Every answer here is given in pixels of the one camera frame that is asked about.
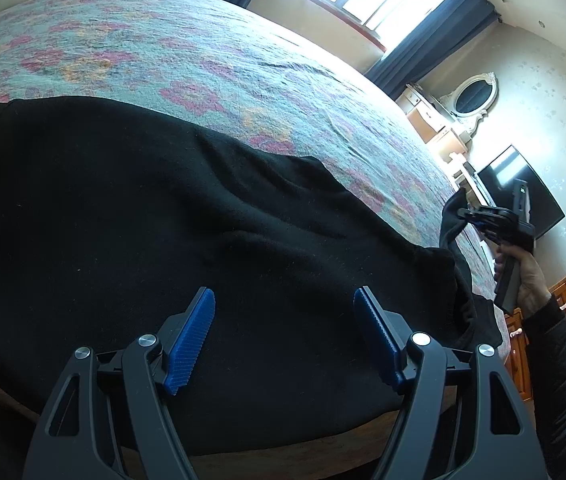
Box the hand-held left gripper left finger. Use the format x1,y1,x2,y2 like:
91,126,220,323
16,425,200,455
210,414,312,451
23,286,216,480

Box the black pants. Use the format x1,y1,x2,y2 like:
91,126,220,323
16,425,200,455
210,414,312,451
0,95,504,456

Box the floral bed blanket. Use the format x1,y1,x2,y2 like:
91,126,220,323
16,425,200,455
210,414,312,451
0,0,498,291

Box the oval mirror white frame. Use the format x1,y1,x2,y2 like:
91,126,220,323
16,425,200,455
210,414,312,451
438,72,498,138

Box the black flat television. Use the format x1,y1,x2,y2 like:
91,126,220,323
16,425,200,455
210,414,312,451
477,145,566,241

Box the person's right hand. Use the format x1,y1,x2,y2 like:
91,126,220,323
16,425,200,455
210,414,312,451
517,252,554,318

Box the person's right forearm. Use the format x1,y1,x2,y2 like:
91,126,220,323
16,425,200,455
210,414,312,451
520,295,566,480

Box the dark blue curtain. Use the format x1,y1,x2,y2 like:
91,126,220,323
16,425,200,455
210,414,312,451
365,0,496,101

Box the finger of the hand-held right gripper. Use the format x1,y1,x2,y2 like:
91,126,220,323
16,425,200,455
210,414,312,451
455,205,501,233

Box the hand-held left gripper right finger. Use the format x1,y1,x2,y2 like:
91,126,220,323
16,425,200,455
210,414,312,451
353,286,548,480

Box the white television stand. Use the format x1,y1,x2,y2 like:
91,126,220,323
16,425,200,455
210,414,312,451
450,152,488,211

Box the white dressing table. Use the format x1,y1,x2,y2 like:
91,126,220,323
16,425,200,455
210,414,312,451
395,82,468,161

